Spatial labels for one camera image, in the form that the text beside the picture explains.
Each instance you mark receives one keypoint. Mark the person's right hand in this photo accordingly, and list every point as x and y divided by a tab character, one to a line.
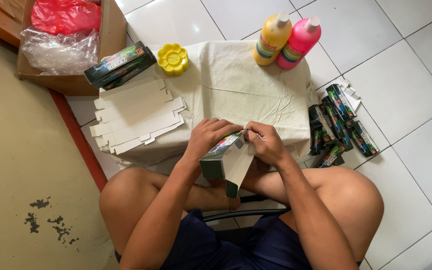
270	148

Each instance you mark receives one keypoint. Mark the person's left hand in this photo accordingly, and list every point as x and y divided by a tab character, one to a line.
204	138

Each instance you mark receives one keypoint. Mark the person's right fingers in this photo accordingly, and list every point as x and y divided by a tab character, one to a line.
256	132

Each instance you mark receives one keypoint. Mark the person's left fingers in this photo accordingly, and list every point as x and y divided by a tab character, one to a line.
223	126

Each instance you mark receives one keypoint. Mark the dark printed carton box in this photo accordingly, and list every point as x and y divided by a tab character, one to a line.
221	157

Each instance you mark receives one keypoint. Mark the white table cloth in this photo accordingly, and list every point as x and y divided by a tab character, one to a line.
234	86

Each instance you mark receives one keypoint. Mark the pile of dark folded boxes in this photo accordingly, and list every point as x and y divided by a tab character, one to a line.
334	125

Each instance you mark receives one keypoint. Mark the yellow flower paint palette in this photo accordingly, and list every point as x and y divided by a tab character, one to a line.
173	59

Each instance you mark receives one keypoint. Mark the stack of flat white cartons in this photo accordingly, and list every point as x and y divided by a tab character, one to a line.
137	118

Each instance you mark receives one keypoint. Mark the yellow paint bottle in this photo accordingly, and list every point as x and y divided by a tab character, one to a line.
271	39

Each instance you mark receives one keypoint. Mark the pink paint bottle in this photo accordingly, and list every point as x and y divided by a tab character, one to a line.
298	43

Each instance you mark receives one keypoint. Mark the white carton scraps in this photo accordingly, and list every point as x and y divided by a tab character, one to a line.
351	93

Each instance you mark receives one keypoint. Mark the dark printed long box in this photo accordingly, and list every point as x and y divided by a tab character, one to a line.
116	63
135	75

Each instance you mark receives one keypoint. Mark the dark blue shorts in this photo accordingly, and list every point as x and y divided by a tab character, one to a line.
253	243

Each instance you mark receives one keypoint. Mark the person's right leg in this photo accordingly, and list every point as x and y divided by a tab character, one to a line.
347	202

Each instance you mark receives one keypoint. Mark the person's leg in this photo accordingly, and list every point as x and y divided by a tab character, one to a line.
129	198
347	202

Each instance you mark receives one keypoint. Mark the person's left leg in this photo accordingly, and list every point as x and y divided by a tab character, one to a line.
129	198

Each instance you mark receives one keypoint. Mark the brown cardboard box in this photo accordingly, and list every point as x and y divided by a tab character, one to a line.
113	41

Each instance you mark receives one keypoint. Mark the clear plastic bag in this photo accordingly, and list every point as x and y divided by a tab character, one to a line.
60	52

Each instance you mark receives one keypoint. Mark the red plastic bag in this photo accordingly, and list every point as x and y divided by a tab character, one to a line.
66	15

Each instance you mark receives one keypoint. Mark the black metal stool frame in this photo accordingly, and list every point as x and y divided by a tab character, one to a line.
246	213

